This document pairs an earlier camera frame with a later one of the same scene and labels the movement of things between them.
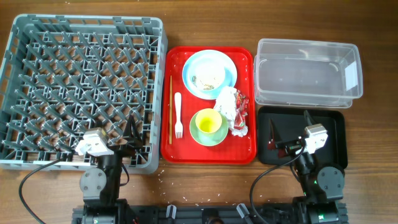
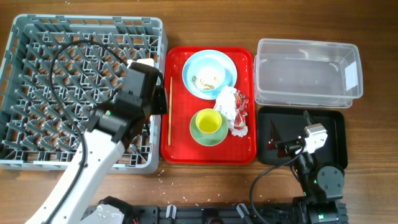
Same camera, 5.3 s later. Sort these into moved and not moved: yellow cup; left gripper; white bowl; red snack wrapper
Moved: left gripper
Not moved: white bowl; yellow cup; red snack wrapper
